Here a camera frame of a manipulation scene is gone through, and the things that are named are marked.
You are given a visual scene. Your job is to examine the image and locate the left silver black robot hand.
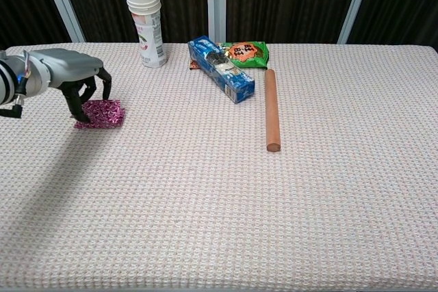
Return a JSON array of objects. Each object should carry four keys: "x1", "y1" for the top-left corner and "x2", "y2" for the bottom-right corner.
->
[{"x1": 23, "y1": 48, "x2": 113, "y2": 124}]

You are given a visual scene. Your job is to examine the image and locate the white pink yogurt bottle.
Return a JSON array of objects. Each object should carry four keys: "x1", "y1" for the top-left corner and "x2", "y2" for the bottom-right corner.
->
[{"x1": 131, "y1": 10, "x2": 168, "y2": 69}]

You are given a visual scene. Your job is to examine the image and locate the nested white paper cup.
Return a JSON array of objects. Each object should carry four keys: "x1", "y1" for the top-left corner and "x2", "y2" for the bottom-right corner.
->
[
  {"x1": 127, "y1": 0, "x2": 162, "y2": 9},
  {"x1": 128, "y1": 3, "x2": 162, "y2": 13}
]

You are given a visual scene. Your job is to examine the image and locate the blue cookie box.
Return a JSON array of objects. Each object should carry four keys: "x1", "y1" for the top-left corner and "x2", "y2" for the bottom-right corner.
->
[{"x1": 187, "y1": 35, "x2": 256, "y2": 105}]

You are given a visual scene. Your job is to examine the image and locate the green snack packet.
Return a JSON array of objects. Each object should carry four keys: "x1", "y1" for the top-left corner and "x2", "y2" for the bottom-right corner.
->
[{"x1": 216, "y1": 41, "x2": 270, "y2": 71}]

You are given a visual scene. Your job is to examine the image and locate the wooden rolling pin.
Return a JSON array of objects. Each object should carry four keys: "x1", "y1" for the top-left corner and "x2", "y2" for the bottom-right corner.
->
[{"x1": 264, "y1": 68, "x2": 282, "y2": 153}]

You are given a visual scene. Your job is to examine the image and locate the pink woven tablecloth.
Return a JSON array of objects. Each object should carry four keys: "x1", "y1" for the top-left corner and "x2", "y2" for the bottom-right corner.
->
[{"x1": 0, "y1": 42, "x2": 438, "y2": 290}]

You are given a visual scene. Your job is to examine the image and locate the grey partition frame post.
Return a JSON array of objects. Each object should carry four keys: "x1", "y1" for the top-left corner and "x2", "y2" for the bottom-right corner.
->
[
  {"x1": 337, "y1": 0, "x2": 376, "y2": 45},
  {"x1": 36, "y1": 0, "x2": 86, "y2": 44},
  {"x1": 205, "y1": 0, "x2": 227, "y2": 44}
]

